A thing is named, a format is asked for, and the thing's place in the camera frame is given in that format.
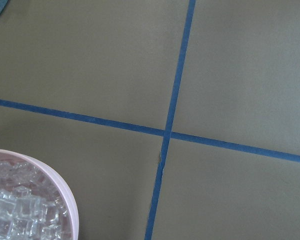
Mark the pink bowl of ice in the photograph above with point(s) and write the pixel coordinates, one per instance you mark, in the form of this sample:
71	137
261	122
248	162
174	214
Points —
36	203

